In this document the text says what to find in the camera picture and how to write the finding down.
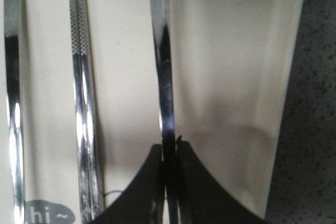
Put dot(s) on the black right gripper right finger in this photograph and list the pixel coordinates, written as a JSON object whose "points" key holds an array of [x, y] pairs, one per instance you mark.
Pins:
{"points": [[201, 198]]}

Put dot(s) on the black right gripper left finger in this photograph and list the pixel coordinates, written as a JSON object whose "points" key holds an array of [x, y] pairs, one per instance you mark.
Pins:
{"points": [[143, 200]]}

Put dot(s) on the silver metal chopstick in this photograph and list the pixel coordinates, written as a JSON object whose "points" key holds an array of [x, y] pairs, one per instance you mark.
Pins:
{"points": [[79, 39], [94, 174]]}

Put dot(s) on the silver metal spoon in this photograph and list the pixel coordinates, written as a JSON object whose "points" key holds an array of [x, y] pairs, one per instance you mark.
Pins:
{"points": [[160, 13]]}

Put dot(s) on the silver metal fork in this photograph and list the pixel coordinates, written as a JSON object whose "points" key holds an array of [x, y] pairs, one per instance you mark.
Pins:
{"points": [[13, 12]]}

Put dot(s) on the cream rabbit print tray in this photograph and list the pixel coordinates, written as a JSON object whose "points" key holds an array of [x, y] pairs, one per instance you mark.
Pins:
{"points": [[230, 69]]}

